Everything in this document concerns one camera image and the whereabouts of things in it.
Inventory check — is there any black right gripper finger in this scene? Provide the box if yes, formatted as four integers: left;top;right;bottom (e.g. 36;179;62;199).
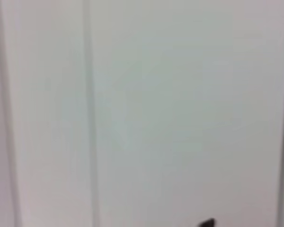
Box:
197;218;216;227

